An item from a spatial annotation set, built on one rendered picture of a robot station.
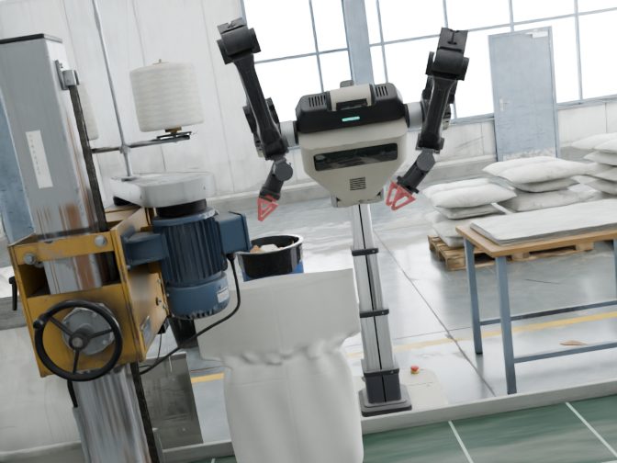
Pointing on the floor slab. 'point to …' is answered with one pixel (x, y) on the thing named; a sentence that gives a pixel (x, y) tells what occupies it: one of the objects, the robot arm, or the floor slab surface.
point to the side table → (509, 299)
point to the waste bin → (254, 270)
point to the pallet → (454, 256)
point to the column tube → (87, 219)
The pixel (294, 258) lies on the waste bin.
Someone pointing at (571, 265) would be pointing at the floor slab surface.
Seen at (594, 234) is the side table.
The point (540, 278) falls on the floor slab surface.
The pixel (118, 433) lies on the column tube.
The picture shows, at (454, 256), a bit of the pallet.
